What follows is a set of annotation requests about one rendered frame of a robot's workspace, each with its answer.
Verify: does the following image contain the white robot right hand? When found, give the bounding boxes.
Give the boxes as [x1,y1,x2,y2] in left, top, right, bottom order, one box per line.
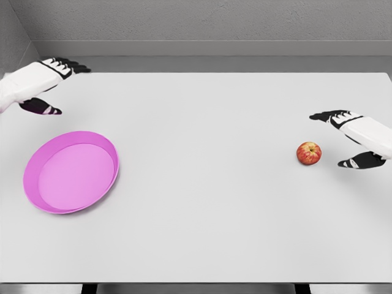
[309,110,392,169]

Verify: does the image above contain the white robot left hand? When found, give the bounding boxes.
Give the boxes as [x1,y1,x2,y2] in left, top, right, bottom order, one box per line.
[8,57,92,116]

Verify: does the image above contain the red yellow apple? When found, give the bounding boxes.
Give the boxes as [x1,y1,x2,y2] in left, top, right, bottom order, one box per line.
[296,141,323,167]

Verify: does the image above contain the pink round plate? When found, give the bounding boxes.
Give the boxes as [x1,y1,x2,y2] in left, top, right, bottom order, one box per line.
[23,130,120,215]

